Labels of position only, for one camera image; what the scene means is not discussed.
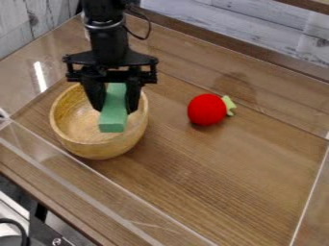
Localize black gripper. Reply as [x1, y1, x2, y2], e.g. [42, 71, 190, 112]
[62, 49, 158, 113]

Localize green foam stick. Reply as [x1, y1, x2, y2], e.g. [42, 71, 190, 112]
[98, 83, 128, 133]

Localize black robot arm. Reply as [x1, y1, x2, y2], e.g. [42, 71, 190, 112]
[63, 0, 158, 113]

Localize brown wooden bowl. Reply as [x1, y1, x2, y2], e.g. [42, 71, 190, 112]
[50, 85, 149, 160]

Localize red toy tomato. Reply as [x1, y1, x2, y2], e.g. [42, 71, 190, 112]
[188, 93, 237, 126]

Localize clear acrylic tray wall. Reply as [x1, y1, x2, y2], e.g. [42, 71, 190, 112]
[0, 18, 329, 246]

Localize black table leg bracket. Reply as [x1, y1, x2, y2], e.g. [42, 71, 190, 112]
[29, 202, 77, 246]

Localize black cable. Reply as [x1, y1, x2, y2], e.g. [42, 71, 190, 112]
[0, 217, 31, 246]

